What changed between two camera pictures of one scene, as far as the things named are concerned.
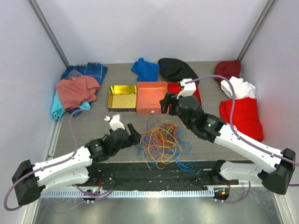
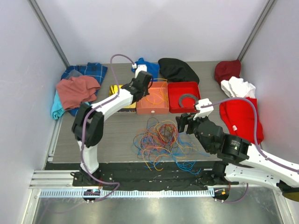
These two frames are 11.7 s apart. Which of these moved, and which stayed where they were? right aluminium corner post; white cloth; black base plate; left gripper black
Moved: left gripper black
Stayed: white cloth; black base plate; right aluminium corner post
